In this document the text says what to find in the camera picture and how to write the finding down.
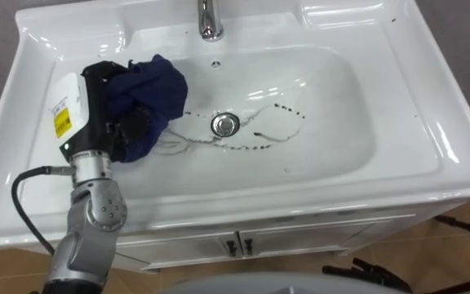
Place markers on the dark blue cloth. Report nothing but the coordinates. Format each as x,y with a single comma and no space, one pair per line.
153,90

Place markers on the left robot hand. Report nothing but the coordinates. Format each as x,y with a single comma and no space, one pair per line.
92,114

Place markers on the chrome faucet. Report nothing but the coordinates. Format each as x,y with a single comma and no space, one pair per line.
210,24

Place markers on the white washbasin cabinet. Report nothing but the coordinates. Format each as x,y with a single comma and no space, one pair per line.
382,81

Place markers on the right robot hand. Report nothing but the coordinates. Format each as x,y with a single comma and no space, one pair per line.
369,275

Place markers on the robot body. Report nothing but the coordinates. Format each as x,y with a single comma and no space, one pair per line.
280,285

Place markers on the chrome drain plug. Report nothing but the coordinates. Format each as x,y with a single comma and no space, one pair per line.
225,124

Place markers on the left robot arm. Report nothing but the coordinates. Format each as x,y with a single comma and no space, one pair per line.
92,228

